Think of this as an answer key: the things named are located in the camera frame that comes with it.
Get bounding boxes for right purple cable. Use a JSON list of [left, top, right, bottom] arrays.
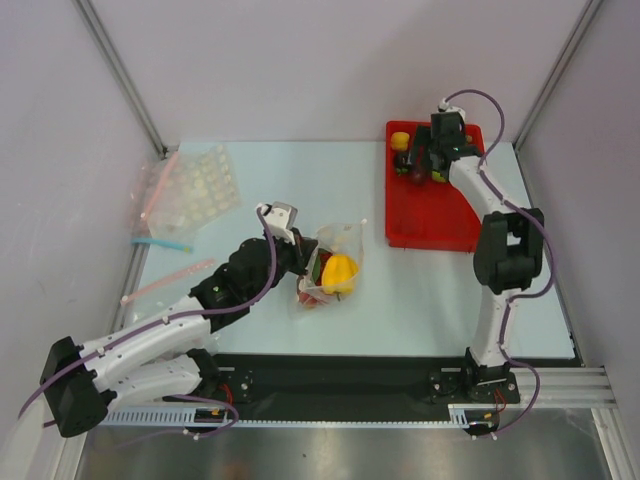
[[447, 88, 556, 411]]

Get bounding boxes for green apple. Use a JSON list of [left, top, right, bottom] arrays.
[[431, 170, 448, 183]]

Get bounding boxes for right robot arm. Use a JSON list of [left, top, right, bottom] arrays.
[[409, 107, 545, 403]]

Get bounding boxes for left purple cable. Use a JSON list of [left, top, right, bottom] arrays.
[[17, 207, 279, 429]]

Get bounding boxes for white cable duct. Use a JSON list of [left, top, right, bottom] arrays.
[[101, 406, 494, 429]]

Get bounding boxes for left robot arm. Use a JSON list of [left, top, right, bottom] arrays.
[[40, 233, 318, 438]]

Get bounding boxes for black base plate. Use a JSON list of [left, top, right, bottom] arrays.
[[194, 353, 520, 423]]

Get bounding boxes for lychee bunch with leaves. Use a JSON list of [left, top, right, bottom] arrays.
[[296, 248, 337, 309]]

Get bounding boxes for purple passion fruit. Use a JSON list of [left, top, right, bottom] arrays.
[[409, 167, 430, 186]]

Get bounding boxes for pink zip bag stack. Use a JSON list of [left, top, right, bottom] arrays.
[[133, 144, 241, 247]]

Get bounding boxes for orange small bell pepper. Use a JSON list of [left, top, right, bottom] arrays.
[[389, 131, 410, 152]]

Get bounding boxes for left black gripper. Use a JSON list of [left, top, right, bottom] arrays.
[[248, 227, 317, 302]]

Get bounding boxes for red plastic tray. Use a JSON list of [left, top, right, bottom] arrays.
[[384, 120, 481, 253]]

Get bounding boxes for dark mangosteen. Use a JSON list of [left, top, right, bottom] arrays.
[[393, 152, 413, 176]]

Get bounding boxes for purple cable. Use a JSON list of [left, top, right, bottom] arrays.
[[17, 207, 279, 429], [447, 88, 556, 411]]

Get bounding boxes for yellow bell pepper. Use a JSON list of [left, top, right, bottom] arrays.
[[321, 254, 359, 295]]

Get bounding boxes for clear zip bag with pattern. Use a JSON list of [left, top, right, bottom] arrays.
[[296, 218, 367, 309]]

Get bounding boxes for blue zip bag strip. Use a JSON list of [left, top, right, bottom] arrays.
[[131, 237, 192, 253]]

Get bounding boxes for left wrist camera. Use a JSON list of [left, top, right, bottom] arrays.
[[257, 202, 298, 245]]

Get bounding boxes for pink zip bag front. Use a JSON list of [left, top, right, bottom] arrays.
[[120, 258, 216, 306]]

